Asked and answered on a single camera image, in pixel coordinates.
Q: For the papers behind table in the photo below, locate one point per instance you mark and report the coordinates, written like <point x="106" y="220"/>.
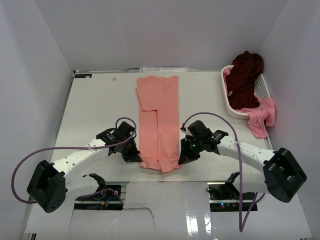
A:
<point x="163" y="69"/>

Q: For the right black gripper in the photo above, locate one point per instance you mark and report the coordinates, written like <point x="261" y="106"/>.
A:
<point x="184" y="157"/>

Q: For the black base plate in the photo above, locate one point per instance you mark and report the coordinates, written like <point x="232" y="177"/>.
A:
<point x="222" y="200"/>
<point x="107" y="200"/>

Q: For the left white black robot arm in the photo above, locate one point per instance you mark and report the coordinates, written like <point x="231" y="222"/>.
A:
<point x="54" y="182"/>

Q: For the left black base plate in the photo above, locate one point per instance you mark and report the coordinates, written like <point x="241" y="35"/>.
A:
<point x="107" y="200"/>

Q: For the pink shirt in basket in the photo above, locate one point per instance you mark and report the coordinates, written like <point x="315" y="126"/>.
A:
<point x="261" y="117"/>

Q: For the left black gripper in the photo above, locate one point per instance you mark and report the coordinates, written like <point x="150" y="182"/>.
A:
<point x="133" y="156"/>

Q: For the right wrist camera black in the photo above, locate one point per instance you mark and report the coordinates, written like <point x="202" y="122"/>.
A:
<point x="199" y="131"/>

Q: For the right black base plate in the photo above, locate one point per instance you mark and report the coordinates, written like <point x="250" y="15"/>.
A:
<point x="222" y="200"/>

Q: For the white plastic laundry basket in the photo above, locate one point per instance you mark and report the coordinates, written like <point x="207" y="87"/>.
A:
<point x="260" y="90"/>

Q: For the black label sticker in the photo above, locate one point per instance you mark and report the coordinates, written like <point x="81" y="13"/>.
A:
<point x="82" y="76"/>

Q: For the dark red shirt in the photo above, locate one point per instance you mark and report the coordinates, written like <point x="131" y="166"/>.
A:
<point x="240" y="82"/>

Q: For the white paper sheets front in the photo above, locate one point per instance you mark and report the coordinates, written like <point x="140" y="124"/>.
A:
<point x="169" y="211"/>

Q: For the salmon pink t shirt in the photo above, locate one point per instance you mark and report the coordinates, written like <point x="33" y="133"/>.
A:
<point x="159" y="124"/>

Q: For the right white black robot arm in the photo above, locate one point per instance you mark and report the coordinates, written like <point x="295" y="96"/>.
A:
<point x="280" y="174"/>

